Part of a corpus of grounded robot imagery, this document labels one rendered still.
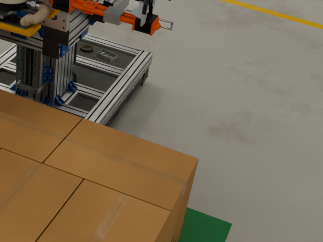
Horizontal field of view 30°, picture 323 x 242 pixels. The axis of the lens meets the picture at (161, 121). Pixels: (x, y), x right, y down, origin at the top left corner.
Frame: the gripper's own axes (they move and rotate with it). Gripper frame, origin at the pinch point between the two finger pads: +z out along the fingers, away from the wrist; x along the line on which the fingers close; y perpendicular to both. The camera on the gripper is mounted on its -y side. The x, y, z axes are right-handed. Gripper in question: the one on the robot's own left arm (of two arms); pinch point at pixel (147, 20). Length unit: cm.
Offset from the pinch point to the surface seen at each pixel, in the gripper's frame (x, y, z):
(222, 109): -145, -24, 121
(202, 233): -22, -41, 121
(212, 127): -120, -23, 121
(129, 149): -2, 0, 67
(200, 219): -32, -38, 121
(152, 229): 41, -26, 67
